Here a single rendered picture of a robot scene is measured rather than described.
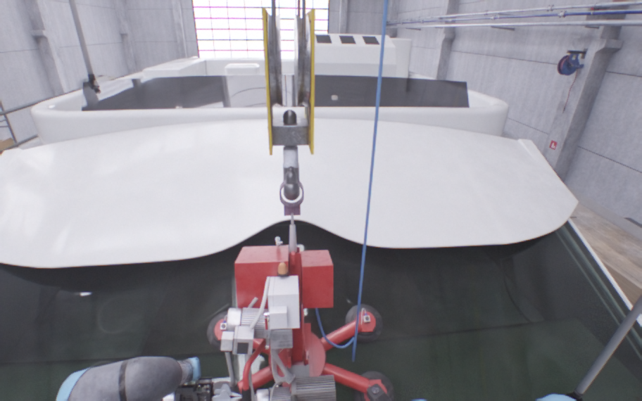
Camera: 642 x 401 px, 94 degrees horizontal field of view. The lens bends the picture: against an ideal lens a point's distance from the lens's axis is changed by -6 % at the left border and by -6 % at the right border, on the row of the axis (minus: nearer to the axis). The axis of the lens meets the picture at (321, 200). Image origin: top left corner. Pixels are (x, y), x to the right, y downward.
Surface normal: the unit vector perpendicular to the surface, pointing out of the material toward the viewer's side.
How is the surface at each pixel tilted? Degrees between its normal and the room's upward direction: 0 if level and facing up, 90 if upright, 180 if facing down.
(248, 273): 70
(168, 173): 21
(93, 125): 90
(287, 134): 90
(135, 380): 36
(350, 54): 61
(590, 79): 90
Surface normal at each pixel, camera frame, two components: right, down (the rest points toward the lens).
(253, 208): 0.00, -0.65
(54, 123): -0.18, 0.46
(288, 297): 0.09, 0.18
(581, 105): 0.11, 0.47
